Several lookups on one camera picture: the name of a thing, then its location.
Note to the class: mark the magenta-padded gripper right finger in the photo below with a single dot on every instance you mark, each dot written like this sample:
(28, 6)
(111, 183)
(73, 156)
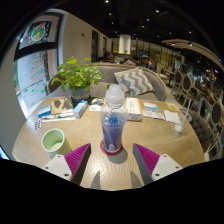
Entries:
(146, 159)

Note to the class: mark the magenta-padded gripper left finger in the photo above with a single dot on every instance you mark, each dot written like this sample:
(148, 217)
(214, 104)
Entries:
(78, 158)

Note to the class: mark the clear blue-labelled drink bottle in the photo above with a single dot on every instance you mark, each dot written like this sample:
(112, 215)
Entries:
(113, 126)

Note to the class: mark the flat round red coaster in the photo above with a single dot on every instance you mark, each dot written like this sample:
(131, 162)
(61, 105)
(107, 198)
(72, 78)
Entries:
(104, 151)

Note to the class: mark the pale green mug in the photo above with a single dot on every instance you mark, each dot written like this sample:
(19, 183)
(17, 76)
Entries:
(55, 141)

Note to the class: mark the clear plastic cup with straw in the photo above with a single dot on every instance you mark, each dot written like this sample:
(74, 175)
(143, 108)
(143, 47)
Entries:
(180, 126)

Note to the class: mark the light blue white box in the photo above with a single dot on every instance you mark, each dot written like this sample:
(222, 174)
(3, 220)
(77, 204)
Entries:
(80, 109)

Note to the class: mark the white orange cardboard box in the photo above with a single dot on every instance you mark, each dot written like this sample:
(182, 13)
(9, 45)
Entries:
(134, 109)

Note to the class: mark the pill blister pack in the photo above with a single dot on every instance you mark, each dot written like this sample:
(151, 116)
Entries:
(38, 125)

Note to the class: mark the small white blue box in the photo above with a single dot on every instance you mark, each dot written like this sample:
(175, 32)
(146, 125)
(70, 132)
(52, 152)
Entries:
(150, 106)

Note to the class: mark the white printed sheet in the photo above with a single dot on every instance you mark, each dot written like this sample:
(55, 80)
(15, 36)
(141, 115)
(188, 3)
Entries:
(95, 107)

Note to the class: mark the yellow card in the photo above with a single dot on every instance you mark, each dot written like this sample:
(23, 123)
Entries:
(173, 107)

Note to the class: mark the grey tufted armchair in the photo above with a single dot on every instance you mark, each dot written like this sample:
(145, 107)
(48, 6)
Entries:
(200, 128)

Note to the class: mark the grey curved sofa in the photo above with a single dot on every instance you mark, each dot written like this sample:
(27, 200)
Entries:
(156, 85)

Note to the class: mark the green potted plant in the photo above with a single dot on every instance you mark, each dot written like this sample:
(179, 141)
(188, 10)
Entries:
(76, 76)

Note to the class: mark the group of oval-backed chairs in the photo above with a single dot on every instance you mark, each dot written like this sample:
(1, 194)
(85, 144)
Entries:
(215, 113)

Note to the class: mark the person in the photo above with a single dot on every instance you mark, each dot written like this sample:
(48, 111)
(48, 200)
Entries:
(108, 57)
(131, 61)
(146, 62)

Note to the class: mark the window with colourful decals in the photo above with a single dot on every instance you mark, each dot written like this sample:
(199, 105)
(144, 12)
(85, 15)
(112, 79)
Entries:
(35, 70)

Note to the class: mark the white round pillar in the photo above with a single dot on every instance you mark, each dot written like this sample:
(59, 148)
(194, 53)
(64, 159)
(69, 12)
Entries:
(125, 44)

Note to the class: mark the group of ceiling spotlights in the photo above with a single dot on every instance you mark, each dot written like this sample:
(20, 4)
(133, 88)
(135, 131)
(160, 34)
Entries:
(157, 11)

